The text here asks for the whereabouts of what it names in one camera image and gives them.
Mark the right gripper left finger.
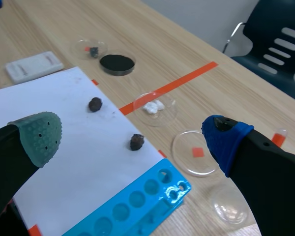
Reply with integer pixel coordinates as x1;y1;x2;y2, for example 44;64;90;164
0;111;63;236

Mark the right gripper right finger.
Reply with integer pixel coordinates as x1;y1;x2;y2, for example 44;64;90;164
201;115;295;236

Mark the dropper with red bulb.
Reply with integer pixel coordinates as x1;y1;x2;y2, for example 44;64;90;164
271;127;289;148

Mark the white sheet of paper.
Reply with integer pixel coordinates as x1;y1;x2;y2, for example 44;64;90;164
0;66;166;236

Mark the small white tile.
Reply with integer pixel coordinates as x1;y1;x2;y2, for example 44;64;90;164
5;51;65;85

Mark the flat clear glass dish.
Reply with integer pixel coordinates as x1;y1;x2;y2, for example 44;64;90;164
171;129;221;178

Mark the turquoise rack with round holes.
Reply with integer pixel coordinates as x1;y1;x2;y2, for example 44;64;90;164
62;158;192;236

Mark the glass dish with black powder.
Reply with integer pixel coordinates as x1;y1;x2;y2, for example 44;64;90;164
99;52;136;77

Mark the dark blue chair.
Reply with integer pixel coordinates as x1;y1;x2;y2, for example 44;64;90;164
222;0;295;104

